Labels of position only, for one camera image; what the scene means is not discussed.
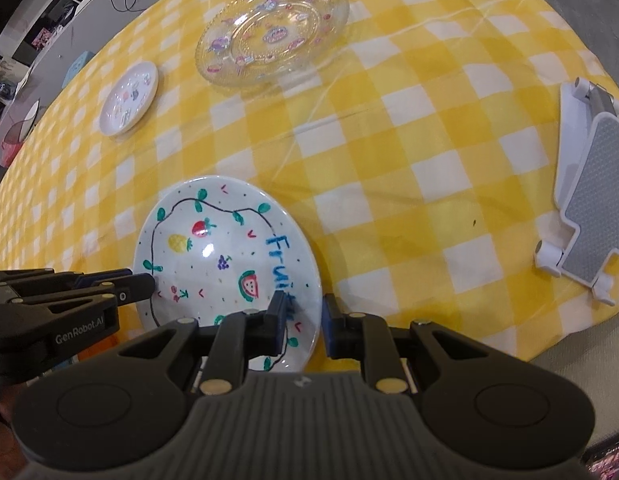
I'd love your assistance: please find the white fruit-painted plate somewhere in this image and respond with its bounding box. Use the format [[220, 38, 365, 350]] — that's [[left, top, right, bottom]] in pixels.
[[133, 176, 323, 372]]

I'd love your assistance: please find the yellow white checked tablecloth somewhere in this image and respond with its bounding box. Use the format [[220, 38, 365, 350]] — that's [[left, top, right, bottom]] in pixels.
[[0, 0, 614, 359]]

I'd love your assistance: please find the light blue plastic stool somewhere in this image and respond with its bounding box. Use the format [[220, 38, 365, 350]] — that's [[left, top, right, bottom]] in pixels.
[[61, 51, 95, 89]]

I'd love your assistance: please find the clear glass decorated plate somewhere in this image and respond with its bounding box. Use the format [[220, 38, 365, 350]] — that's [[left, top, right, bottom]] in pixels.
[[195, 0, 349, 88]]

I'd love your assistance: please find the small white decorated plate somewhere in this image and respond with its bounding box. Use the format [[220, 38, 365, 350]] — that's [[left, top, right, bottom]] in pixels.
[[98, 61, 159, 136]]

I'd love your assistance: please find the pink basket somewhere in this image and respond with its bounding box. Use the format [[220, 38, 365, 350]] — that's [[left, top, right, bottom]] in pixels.
[[0, 141, 23, 168]]

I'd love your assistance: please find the white grey phone stand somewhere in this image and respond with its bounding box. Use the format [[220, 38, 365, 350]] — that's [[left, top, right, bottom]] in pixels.
[[534, 77, 619, 306]]

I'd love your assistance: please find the small round side table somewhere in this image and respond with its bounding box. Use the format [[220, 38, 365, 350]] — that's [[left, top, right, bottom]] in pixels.
[[3, 101, 40, 145]]

